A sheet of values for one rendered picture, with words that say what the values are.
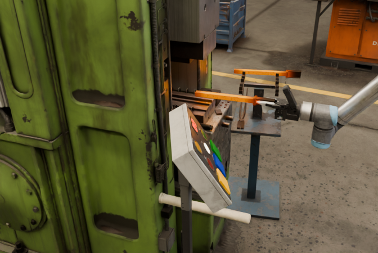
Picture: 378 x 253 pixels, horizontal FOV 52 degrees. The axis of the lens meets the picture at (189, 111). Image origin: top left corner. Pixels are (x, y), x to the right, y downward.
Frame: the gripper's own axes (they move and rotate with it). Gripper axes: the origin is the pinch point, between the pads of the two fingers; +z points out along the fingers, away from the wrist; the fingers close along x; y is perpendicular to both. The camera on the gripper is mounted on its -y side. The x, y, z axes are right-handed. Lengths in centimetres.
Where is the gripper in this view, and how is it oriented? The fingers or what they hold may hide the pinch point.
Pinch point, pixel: (259, 99)
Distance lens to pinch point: 194.9
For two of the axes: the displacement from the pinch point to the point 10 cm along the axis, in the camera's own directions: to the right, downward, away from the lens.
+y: 0.0, 8.8, 4.7
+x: 3.5, -4.4, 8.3
